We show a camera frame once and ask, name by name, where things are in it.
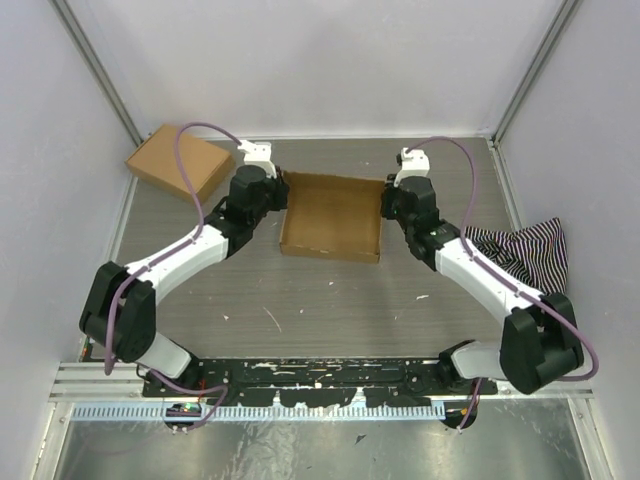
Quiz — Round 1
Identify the brown cardboard box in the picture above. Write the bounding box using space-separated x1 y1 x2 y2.
279 172 385 264
125 124 235 204

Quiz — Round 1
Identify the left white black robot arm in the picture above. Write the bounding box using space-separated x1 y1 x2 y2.
79 165 289 397

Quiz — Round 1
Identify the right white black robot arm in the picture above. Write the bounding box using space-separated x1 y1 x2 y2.
381 174 584 395

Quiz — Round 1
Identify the folded brown cardboard box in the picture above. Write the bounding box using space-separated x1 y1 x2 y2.
125 124 235 204

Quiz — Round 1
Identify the striped purple white cloth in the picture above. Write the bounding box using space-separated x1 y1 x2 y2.
465 217 569 295

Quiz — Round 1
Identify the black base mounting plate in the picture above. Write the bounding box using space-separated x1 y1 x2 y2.
174 357 475 408

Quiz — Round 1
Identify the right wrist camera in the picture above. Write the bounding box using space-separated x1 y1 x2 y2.
386 148 430 187

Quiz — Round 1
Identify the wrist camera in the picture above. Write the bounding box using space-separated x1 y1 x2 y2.
238 140 277 179
386 148 430 187

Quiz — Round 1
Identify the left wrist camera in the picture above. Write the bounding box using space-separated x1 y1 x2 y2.
238 140 277 179

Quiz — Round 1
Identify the right aluminium corner post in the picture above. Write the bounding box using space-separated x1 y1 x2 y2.
490 0 582 147

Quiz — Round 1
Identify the aluminium corner post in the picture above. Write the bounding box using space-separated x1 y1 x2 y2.
490 0 582 147
48 0 143 146

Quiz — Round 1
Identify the slotted white cable duct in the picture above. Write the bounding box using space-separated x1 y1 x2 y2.
70 401 446 422

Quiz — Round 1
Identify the aluminium front rail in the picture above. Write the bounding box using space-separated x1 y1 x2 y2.
48 357 595 401

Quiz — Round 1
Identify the left aluminium corner post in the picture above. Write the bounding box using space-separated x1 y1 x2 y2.
48 0 143 146

